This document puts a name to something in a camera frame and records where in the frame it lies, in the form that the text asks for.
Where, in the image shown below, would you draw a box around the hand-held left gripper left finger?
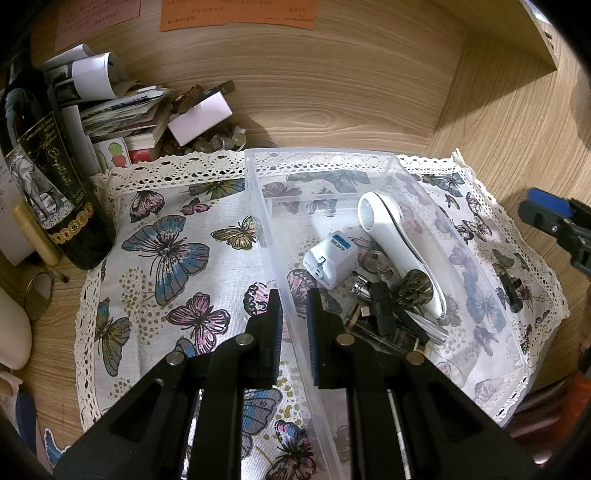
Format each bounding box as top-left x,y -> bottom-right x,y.
54,288 -> 284,480

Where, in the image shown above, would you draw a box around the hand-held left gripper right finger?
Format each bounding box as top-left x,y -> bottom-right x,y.
307,288 -> 541,480

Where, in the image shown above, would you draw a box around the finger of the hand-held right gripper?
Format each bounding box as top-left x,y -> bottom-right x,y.
530,187 -> 591,220
517,200 -> 591,278

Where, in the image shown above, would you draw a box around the white plug adapter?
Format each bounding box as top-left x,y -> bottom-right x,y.
303,231 -> 358,291

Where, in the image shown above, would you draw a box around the black key fob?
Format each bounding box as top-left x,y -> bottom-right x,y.
368,281 -> 399,336

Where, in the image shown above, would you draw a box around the silver key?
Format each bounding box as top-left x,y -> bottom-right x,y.
358,251 -> 393,278

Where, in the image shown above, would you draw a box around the round patterned knob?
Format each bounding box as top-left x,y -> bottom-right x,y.
398,271 -> 435,306

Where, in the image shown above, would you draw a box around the clear plastic storage box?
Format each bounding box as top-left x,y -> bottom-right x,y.
244,148 -> 527,480

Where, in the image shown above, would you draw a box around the white handheld massager device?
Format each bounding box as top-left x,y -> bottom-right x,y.
358,191 -> 448,319

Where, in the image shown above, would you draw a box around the butterfly printed lace cloth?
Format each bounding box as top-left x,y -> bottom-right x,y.
74,148 -> 570,480

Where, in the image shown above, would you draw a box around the pile of small trinkets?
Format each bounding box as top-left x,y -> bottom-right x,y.
161,83 -> 250,156

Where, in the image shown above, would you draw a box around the white paper card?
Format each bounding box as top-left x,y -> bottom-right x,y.
167,91 -> 232,145

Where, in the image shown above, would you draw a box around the fruit sticker card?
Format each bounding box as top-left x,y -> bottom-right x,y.
95,137 -> 130,173

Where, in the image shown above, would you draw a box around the dark wine bottle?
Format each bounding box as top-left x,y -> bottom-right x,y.
0,69 -> 116,271

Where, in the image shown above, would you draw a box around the blue bird sticker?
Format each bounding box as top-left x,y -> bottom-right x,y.
44,427 -> 71,468

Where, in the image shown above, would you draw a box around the gold tube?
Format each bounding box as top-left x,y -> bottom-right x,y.
13,203 -> 61,267

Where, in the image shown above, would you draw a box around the cream ceramic object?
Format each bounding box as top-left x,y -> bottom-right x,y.
0,288 -> 31,370

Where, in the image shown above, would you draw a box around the pile of papers and booklets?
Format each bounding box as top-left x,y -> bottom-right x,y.
44,44 -> 174,163

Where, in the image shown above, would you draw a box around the white handwritten paper sheet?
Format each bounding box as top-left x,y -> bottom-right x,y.
0,152 -> 36,267

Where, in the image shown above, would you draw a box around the rolled white paper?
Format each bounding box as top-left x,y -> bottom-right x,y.
44,44 -> 130,100

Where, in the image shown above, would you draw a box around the orange paper note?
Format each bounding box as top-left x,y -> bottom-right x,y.
160,0 -> 319,32

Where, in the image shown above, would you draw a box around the pink paper note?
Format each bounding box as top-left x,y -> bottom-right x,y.
55,0 -> 141,51

